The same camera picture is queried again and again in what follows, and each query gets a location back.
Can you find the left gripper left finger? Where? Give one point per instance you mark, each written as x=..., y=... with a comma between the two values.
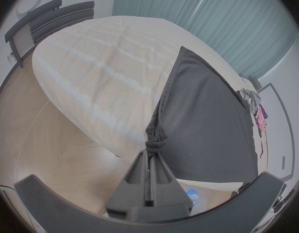
x=120, y=195

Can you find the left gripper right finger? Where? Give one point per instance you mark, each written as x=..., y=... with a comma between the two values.
x=178, y=195

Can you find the black T-shirt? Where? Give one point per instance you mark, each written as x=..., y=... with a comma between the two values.
x=203, y=120

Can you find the pile of clothes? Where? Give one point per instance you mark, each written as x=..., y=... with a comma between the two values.
x=261, y=120

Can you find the bed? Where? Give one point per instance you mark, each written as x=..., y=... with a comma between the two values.
x=103, y=69

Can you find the white printed pillow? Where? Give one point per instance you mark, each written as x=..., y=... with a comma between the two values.
x=244, y=82

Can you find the grey bedside table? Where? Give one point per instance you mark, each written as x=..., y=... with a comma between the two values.
x=255, y=81

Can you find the blue-green curtain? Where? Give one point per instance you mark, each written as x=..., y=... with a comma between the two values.
x=151, y=1
x=249, y=33

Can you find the round white mirror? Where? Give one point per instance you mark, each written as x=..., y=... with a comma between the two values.
x=23, y=7

